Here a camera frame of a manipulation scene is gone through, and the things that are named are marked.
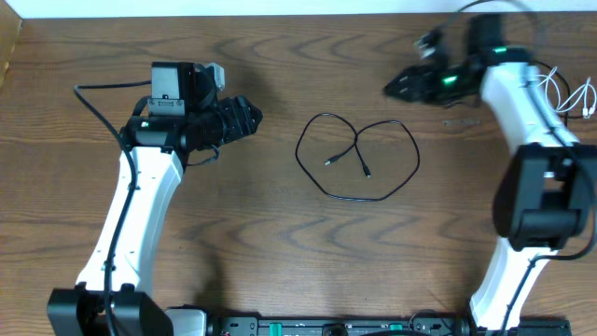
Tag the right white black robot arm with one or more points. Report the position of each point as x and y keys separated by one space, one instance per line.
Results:
x=547 y=195

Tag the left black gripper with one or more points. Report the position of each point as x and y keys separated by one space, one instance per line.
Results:
x=234 y=119

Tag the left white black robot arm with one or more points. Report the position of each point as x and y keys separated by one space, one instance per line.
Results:
x=182 y=114

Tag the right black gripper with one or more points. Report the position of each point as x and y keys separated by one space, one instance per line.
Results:
x=409 y=76

